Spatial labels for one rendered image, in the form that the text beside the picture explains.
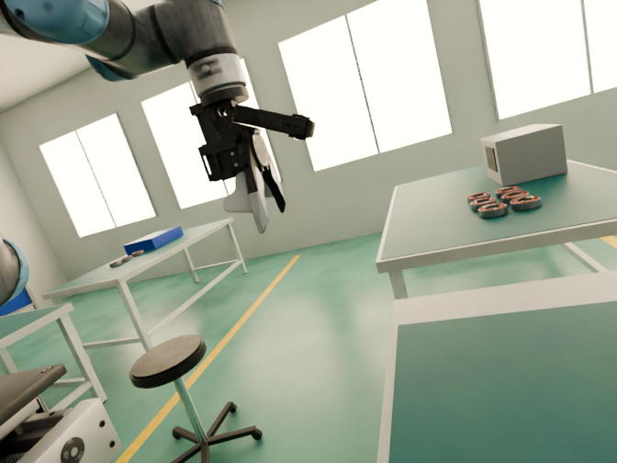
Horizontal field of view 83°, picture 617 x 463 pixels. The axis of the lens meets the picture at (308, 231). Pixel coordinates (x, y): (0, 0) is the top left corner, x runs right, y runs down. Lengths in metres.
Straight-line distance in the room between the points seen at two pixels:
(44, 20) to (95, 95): 5.96
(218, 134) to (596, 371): 0.74
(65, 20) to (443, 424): 0.74
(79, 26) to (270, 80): 4.44
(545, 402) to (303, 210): 4.31
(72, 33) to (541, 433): 0.78
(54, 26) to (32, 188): 7.36
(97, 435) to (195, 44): 0.55
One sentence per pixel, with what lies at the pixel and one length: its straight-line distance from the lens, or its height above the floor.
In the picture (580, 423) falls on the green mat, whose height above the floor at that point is 0.75.
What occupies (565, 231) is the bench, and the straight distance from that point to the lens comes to 1.48.
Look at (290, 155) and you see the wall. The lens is 4.75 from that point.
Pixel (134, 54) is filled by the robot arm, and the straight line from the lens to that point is 0.54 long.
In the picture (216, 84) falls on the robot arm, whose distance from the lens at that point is 0.53.
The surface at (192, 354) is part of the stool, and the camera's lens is 1.71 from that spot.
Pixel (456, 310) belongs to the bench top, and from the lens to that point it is 1.01.
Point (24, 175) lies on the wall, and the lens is 7.84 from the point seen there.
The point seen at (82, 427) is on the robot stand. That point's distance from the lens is 0.62.
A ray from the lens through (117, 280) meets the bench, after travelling 3.12.
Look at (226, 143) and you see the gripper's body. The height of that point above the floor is 1.28.
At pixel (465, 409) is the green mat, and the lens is 0.73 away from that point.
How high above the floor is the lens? 1.24
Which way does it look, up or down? 12 degrees down
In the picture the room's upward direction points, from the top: 17 degrees counter-clockwise
